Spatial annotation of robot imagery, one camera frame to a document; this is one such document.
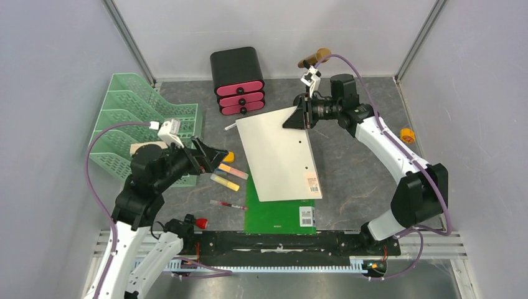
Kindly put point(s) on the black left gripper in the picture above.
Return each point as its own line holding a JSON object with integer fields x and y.
{"x": 215, "y": 156}

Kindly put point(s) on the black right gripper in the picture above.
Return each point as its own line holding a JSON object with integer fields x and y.
{"x": 295, "y": 121}

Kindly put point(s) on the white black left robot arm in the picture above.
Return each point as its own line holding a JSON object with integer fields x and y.
{"x": 153, "y": 170}

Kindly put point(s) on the gold microphone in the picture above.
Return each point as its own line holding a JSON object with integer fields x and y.
{"x": 318, "y": 57}

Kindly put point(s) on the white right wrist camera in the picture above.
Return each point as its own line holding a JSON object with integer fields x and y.
{"x": 311, "y": 78}

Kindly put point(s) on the white cable duct strip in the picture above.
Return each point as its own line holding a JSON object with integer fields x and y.
{"x": 178, "y": 265}

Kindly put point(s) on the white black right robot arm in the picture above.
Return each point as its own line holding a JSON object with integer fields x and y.
{"x": 422, "y": 188}

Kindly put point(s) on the black pink drawer organizer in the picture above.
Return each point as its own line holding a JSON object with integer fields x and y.
{"x": 238, "y": 80}

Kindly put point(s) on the red black stamp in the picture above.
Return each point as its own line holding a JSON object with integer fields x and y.
{"x": 201, "y": 223}

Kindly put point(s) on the purple white marker pen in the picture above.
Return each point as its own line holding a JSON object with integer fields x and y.
{"x": 227, "y": 128}

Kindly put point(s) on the green clip file folder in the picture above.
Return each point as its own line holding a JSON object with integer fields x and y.
{"x": 278, "y": 217}

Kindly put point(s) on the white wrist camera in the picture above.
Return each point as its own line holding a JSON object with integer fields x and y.
{"x": 311, "y": 78}
{"x": 167, "y": 132}

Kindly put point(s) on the black microphone stand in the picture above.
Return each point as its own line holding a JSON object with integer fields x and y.
{"x": 300, "y": 102}

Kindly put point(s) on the orange highlighter marker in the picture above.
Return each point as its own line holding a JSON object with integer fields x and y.
{"x": 228, "y": 169}

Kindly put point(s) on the yellow highlighter marker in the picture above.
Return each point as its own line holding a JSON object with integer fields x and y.
{"x": 220, "y": 180}

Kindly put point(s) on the red gel pen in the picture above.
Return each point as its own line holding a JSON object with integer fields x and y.
{"x": 226, "y": 204}

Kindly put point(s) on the green mesh file rack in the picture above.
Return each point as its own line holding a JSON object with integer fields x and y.
{"x": 130, "y": 101}

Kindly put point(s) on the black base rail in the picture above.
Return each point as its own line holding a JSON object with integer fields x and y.
{"x": 324, "y": 248}

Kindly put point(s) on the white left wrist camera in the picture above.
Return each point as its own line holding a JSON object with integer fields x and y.
{"x": 167, "y": 132}

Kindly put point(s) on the orange tape measure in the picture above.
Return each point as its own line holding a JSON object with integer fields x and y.
{"x": 407, "y": 135}

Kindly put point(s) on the yellow eraser block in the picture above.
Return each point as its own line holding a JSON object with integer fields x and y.
{"x": 230, "y": 158}

